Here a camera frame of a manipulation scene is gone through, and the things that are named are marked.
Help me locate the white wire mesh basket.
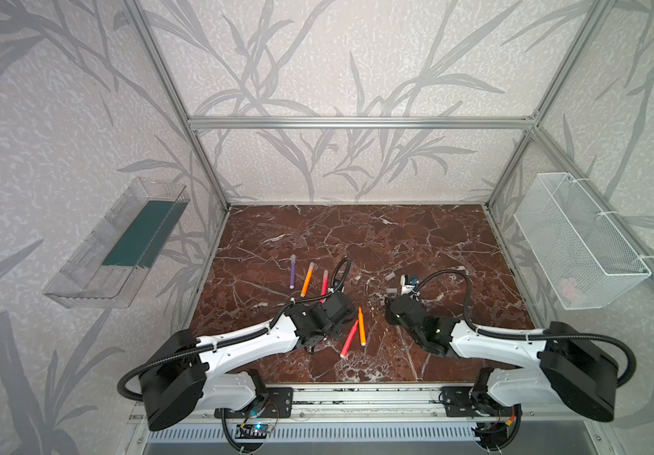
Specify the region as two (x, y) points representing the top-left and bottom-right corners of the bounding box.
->
(514, 173), (652, 311)

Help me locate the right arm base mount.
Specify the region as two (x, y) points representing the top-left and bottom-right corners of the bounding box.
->
(438, 386), (514, 419)

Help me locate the yellow orange highlighter pen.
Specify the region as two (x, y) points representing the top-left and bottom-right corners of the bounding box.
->
(358, 307), (367, 347)

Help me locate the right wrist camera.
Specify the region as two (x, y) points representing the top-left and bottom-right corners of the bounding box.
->
(400, 274), (420, 295)

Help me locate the aluminium front rail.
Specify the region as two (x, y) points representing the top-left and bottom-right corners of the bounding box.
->
(127, 382), (607, 425)

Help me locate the pink highlighter pen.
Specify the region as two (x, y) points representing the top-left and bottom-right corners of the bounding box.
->
(320, 270), (330, 296)
(340, 320), (359, 359)

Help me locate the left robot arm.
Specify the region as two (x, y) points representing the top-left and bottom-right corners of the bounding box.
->
(116, 291), (358, 431)

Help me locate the clear plastic wall tray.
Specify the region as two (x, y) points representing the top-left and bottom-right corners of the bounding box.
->
(44, 177), (190, 309)

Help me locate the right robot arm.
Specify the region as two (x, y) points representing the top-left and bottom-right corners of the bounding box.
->
(386, 294), (637, 422)

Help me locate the circuit board with wires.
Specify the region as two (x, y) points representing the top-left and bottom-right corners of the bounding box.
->
(236, 421), (278, 440)

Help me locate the purple highlighter pen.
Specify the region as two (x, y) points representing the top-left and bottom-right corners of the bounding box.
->
(289, 254), (296, 290)

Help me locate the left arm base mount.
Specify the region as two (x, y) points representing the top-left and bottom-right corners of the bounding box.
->
(215, 387), (295, 420)

